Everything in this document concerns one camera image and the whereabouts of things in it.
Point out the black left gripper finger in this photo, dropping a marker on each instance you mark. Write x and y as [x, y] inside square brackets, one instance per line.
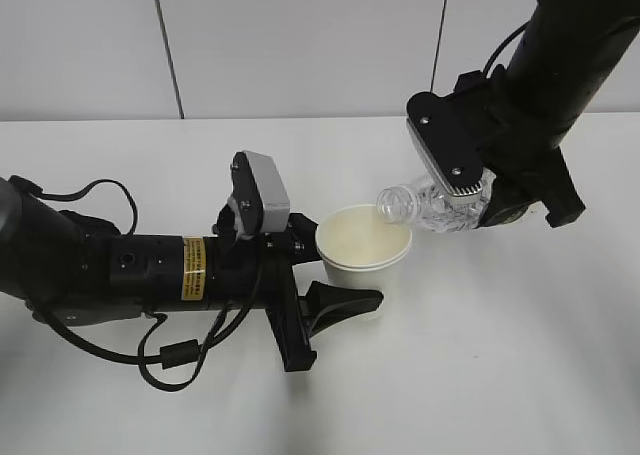
[327, 305]
[303, 235]

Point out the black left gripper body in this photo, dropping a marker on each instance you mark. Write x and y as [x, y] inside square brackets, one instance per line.
[261, 269]

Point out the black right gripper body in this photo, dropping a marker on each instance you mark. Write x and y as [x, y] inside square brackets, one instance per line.
[507, 139]

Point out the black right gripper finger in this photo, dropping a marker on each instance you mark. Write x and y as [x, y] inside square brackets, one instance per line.
[510, 199]

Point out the white paper cup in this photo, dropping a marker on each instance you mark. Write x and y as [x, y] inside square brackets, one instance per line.
[360, 250]

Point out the clear water bottle green label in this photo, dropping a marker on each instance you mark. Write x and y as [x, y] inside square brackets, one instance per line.
[421, 204]

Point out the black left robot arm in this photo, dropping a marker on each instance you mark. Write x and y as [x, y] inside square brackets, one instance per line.
[73, 270]

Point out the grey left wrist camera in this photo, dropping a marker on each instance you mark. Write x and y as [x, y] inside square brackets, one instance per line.
[259, 199]

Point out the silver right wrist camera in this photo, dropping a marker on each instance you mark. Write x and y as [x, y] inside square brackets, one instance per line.
[445, 147]

